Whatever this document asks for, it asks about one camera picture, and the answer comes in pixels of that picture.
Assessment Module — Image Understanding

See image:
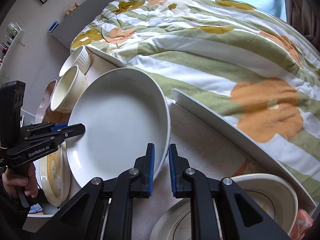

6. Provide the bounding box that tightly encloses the yellow duck plate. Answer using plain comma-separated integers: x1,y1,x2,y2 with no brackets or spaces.
39,142,71,207

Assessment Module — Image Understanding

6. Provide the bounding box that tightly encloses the cream printed bowl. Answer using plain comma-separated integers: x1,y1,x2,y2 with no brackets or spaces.
50,64,88,113

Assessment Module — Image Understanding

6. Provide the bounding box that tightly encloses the plain white deep plate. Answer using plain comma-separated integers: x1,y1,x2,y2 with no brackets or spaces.
66,68,171,187

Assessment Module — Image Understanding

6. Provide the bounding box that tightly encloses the pink plastic tray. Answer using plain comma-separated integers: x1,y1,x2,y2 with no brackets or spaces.
35,80,57,124

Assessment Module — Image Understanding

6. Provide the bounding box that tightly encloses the cream duck cap plate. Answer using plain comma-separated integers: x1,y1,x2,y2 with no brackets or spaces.
232,173,298,233

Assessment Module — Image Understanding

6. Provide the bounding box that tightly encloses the person's left hand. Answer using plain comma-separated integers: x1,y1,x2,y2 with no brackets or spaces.
2,163,38,198

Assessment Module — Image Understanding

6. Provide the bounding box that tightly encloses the white ribbed bowl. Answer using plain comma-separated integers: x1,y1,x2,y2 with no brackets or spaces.
59,46,91,77

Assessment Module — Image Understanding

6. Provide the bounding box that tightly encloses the grey headboard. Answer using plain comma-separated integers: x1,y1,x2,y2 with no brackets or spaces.
52,0,116,49

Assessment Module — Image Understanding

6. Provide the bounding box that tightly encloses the floral striped quilt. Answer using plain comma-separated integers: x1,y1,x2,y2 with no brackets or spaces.
70,0,319,202

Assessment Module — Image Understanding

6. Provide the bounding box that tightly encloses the right brown curtain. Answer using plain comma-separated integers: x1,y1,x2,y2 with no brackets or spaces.
285,0,319,48

